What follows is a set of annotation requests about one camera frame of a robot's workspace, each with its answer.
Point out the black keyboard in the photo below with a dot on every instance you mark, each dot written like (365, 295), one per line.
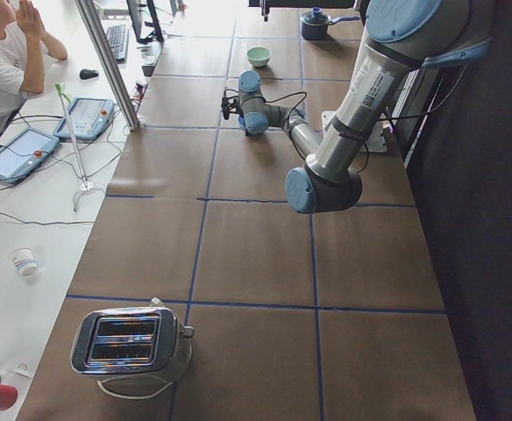
(118, 37)

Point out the green bowl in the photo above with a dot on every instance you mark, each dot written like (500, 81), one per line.
(258, 56)

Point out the white mounting pillar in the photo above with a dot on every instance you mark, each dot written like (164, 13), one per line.
(376, 142)

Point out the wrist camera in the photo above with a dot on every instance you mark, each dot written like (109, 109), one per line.
(230, 103)

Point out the teach pendant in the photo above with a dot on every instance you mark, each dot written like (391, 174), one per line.
(89, 116)
(25, 153)

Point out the black computer mouse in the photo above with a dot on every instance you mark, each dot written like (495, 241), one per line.
(86, 74)

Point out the blue saucepan with lid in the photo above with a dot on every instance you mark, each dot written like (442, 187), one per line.
(315, 23)

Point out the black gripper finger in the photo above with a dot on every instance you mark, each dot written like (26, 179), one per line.
(264, 9)

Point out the aluminium frame post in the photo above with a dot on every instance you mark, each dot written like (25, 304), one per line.
(96, 32)

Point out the paper cup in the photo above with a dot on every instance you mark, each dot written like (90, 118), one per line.
(23, 261)

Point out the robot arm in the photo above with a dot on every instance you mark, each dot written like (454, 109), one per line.
(399, 37)

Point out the far teach pendant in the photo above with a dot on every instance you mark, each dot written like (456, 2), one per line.
(89, 116)

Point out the near teach pendant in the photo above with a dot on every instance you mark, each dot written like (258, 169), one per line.
(25, 153)

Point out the white chrome toaster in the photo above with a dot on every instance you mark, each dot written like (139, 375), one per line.
(132, 346)

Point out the black monitor stand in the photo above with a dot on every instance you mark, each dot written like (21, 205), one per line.
(145, 21)

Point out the person in white shirt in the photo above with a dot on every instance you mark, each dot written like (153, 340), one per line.
(24, 44)

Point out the reacher grabber stick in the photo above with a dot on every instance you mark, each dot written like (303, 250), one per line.
(87, 186)

